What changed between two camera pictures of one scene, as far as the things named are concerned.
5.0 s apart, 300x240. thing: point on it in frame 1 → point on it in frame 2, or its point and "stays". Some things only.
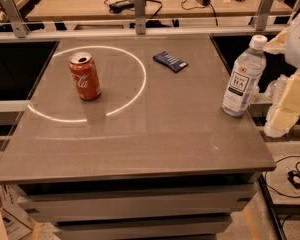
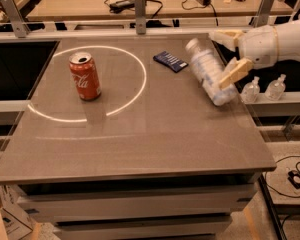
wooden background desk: x=163 y=1 stays
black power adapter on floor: x=296 y=179 stays
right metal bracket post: x=266 y=4 stays
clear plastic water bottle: x=246 y=77 → x=209 y=70
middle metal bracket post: x=140 y=12 stays
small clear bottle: x=274 y=92 → x=251 y=91
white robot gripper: x=299 y=42 → x=258 y=46
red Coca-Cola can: x=86 y=76 stays
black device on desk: x=117 y=7 stays
